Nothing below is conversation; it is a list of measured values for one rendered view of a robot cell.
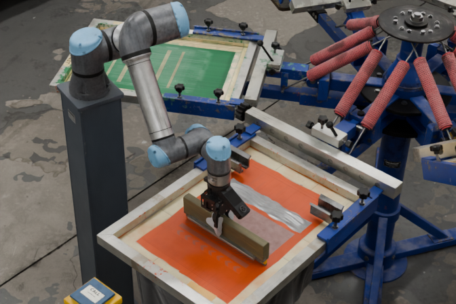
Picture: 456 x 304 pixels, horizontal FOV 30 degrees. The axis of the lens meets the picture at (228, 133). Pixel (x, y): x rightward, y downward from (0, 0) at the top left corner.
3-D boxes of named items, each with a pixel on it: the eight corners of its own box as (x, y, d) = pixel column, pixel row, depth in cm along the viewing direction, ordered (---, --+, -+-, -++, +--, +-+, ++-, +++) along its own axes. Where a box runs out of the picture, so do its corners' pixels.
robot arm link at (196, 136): (173, 128, 272) (191, 146, 264) (203, 118, 277) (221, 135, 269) (174, 148, 276) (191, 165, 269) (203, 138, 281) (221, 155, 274)
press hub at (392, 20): (387, 302, 392) (436, 49, 311) (318, 261, 412) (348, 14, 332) (430, 258, 416) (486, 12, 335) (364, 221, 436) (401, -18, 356)
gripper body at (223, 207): (216, 197, 284) (215, 168, 277) (235, 207, 279) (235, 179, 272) (200, 208, 279) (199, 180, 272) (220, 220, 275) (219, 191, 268)
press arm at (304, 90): (117, 81, 377) (117, 70, 374) (121, 74, 382) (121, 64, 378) (399, 117, 360) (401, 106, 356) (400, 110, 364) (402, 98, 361)
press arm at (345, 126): (329, 155, 318) (330, 145, 315) (316, 148, 321) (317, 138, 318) (355, 135, 328) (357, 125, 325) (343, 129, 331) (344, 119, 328)
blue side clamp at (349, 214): (327, 254, 283) (329, 239, 279) (315, 248, 285) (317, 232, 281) (376, 210, 301) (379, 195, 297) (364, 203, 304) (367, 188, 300)
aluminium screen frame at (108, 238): (229, 335, 253) (229, 327, 251) (97, 243, 283) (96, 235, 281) (375, 205, 301) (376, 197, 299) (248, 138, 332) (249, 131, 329)
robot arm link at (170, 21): (91, 32, 310) (145, 7, 262) (128, 22, 317) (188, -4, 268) (101, 64, 312) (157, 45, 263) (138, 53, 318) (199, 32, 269)
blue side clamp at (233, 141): (203, 182, 312) (203, 167, 307) (193, 176, 314) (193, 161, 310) (255, 145, 330) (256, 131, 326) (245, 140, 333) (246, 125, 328)
